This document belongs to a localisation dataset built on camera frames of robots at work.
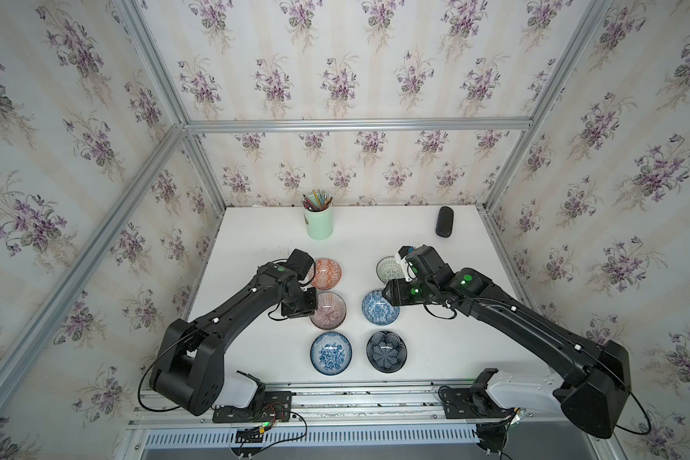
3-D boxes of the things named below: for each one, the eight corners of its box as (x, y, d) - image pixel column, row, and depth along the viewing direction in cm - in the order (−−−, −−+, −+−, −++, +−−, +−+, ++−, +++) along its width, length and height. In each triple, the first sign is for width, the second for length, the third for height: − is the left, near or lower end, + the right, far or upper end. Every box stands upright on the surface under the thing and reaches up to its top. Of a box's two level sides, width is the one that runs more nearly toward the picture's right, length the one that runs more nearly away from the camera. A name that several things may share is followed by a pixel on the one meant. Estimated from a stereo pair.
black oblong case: (434, 235, 113) (436, 231, 111) (437, 208, 123) (438, 204, 121) (451, 238, 112) (453, 234, 110) (452, 211, 121) (454, 207, 120)
